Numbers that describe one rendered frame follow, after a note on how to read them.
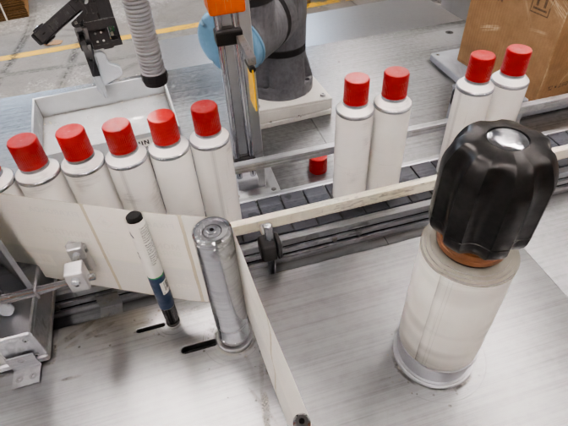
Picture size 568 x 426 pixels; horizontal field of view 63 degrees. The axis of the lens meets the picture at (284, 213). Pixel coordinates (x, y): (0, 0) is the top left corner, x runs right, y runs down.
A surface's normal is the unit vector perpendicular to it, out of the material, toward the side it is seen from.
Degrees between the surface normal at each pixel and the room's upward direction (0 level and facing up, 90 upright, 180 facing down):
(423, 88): 0
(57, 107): 94
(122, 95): 94
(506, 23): 90
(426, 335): 93
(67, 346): 0
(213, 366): 0
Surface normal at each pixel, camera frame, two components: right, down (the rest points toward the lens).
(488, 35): -0.91, 0.31
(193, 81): -0.04, -0.72
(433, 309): -0.71, 0.54
